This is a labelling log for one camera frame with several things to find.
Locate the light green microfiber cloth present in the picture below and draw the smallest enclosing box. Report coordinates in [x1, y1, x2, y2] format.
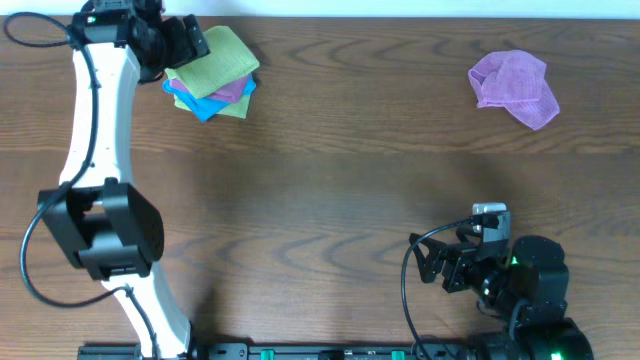
[165, 25, 260, 99]

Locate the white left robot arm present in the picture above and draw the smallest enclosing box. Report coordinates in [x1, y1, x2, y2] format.
[36, 1, 209, 359]

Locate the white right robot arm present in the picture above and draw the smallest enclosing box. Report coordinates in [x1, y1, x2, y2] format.
[409, 229, 594, 360]

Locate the folded purple cloth on stack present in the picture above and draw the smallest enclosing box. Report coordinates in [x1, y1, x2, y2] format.
[169, 75, 254, 103]

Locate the folded blue cloth in stack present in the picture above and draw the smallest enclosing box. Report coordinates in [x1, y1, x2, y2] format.
[162, 79, 256, 114]

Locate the folded green cloth under stack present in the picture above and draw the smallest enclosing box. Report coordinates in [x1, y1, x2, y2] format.
[194, 95, 251, 122]

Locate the crumpled purple cloth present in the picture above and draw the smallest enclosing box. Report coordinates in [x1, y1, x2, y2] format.
[468, 50, 560, 131]

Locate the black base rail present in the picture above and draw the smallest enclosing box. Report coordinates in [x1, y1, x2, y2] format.
[76, 341, 481, 360]

